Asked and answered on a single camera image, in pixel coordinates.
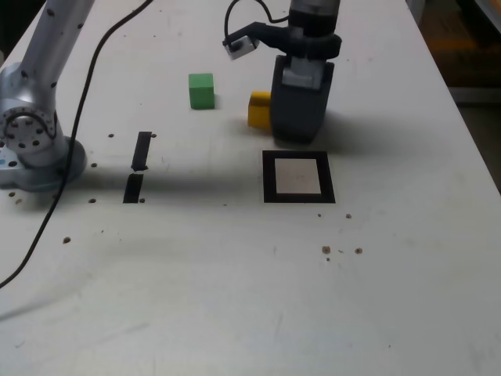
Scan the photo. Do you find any yellow cube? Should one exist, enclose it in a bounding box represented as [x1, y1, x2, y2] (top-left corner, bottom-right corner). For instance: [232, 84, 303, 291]
[247, 91, 273, 129]

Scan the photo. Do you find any black tape strip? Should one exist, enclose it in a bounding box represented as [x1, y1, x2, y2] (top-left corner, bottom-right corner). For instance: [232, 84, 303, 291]
[122, 131, 153, 205]

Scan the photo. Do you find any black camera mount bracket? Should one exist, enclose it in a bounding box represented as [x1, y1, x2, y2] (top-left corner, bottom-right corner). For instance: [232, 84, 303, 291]
[230, 21, 342, 60]

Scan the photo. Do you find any small silver gripper camera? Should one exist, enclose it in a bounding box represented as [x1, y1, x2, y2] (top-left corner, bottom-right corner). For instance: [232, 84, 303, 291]
[225, 34, 260, 62]

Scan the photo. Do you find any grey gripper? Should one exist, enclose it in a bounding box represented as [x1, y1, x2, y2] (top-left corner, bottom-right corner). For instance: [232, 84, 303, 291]
[270, 54, 336, 144]

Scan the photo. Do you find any green cube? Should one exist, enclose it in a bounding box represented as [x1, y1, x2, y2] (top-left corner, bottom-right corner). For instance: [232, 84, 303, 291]
[188, 72, 216, 110]

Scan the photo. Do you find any brown wooden furniture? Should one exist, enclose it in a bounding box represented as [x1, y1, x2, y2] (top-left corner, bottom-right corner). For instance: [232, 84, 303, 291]
[414, 0, 501, 89]

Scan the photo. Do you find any black tape square outline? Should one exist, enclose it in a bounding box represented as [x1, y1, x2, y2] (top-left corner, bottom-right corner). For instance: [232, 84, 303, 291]
[261, 150, 337, 204]

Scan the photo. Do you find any black cable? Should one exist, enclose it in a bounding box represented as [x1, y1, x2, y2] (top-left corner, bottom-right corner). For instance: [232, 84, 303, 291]
[0, 0, 293, 289]

